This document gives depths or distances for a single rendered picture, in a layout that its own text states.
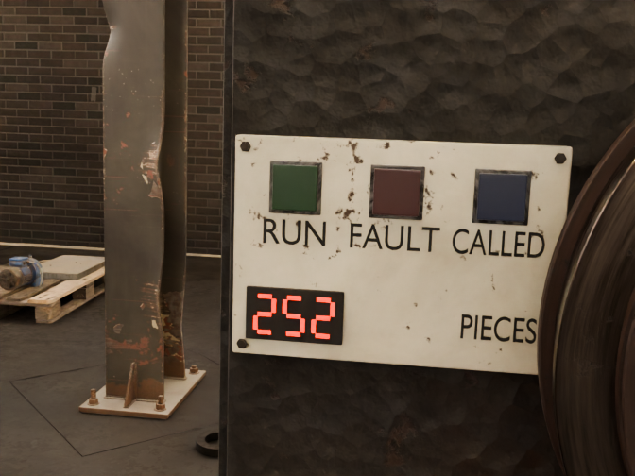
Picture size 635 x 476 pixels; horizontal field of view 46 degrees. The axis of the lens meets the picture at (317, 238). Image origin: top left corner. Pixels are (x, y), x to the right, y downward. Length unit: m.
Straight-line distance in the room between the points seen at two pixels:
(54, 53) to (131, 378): 4.49
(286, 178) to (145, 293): 2.70
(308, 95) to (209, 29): 6.25
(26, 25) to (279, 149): 6.94
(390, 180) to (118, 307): 2.81
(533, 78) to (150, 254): 2.73
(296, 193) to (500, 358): 0.21
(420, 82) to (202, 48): 6.28
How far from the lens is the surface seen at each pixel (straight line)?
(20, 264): 5.01
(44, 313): 4.80
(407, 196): 0.59
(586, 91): 0.62
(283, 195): 0.60
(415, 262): 0.60
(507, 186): 0.59
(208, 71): 6.83
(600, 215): 0.47
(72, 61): 7.28
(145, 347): 3.35
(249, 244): 0.61
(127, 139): 3.23
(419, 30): 0.61
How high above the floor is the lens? 1.25
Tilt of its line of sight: 9 degrees down
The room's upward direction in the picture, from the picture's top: 2 degrees clockwise
